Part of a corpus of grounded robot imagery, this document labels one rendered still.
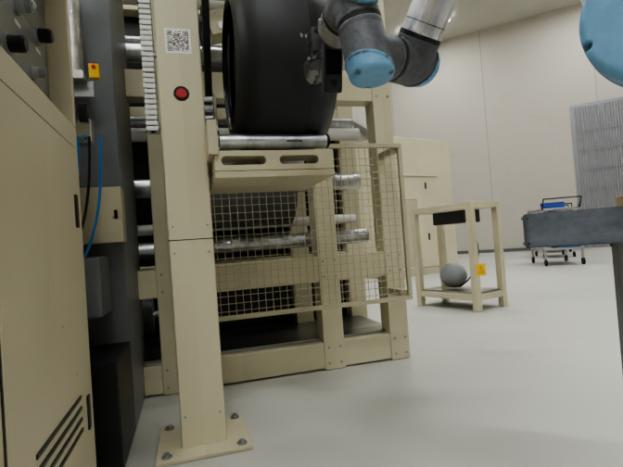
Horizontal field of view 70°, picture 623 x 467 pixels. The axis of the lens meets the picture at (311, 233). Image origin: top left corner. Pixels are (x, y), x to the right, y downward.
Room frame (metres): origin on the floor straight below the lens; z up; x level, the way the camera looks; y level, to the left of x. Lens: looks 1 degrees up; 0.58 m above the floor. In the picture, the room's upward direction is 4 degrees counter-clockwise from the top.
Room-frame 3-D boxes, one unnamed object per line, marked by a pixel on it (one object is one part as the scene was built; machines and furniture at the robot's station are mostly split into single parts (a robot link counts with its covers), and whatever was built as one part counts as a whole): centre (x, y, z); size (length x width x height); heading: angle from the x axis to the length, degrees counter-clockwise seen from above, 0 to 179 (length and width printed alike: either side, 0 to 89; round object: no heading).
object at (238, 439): (1.38, 0.38, 0.01); 0.27 x 0.27 x 0.02; 16
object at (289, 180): (1.47, 0.14, 0.80); 0.37 x 0.36 x 0.02; 16
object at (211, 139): (1.42, 0.31, 0.90); 0.40 x 0.03 x 0.10; 16
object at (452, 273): (3.51, -1.14, 0.40); 0.60 x 0.35 x 0.80; 32
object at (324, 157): (1.34, 0.10, 0.84); 0.36 x 0.09 x 0.06; 106
